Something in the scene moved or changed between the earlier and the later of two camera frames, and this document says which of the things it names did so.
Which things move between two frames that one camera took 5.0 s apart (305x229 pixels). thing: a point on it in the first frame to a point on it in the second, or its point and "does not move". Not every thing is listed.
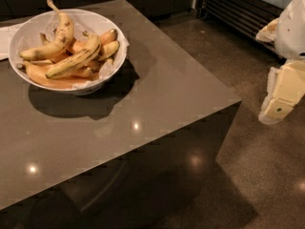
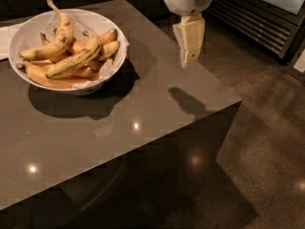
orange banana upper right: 81,45 does not move
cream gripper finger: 286,87 to 190,35
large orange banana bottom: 38,73 does not move
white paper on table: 6,34 does not move
